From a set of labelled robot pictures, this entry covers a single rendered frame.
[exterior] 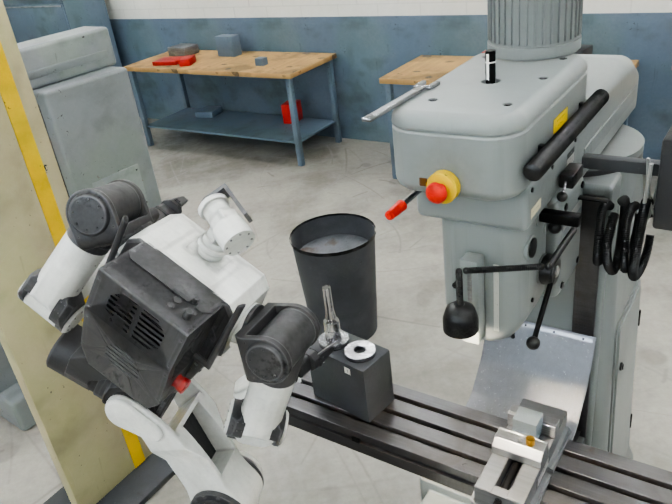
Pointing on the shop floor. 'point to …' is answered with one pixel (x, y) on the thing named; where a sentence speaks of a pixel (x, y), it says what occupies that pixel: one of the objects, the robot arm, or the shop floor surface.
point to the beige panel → (39, 156)
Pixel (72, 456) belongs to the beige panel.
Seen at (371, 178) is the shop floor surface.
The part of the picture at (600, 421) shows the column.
